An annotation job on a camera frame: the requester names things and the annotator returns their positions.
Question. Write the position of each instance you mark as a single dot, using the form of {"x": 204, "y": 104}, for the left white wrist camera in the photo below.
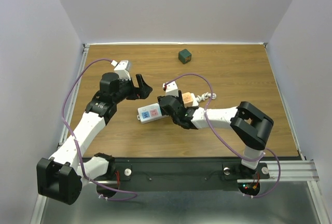
{"x": 122, "y": 69}

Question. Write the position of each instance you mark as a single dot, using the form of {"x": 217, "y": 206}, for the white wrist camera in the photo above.
{"x": 170, "y": 89}
{"x": 122, "y": 69}

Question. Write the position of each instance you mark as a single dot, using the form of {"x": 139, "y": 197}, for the white multicolour power strip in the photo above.
{"x": 152, "y": 112}

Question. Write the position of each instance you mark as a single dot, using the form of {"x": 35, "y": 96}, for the left aluminium frame rail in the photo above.
{"x": 41, "y": 201}

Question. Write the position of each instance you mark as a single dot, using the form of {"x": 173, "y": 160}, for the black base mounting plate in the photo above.
{"x": 181, "y": 174}

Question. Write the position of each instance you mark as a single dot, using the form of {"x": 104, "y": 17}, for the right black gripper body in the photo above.
{"x": 180, "y": 99}

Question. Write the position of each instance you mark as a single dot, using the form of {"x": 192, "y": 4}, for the dark green cube adapter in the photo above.
{"x": 184, "y": 56}

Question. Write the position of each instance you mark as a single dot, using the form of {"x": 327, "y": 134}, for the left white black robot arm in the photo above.
{"x": 62, "y": 176}

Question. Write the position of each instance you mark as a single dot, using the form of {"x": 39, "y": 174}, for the aluminium frame rail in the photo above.
{"x": 314, "y": 194}
{"x": 41, "y": 201}

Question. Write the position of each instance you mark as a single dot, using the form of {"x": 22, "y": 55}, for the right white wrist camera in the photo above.
{"x": 170, "y": 89}

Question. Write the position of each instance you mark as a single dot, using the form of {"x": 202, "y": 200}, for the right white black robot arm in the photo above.
{"x": 251, "y": 125}

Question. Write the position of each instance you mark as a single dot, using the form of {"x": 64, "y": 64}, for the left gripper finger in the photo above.
{"x": 141, "y": 82}
{"x": 143, "y": 92}

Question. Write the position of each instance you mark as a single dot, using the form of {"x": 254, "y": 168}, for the right aluminium frame rail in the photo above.
{"x": 314, "y": 194}

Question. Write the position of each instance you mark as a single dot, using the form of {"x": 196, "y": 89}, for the orange cube plug adapter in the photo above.
{"x": 188, "y": 99}

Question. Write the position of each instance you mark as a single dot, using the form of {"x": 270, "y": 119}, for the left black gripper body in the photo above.
{"x": 126, "y": 90}

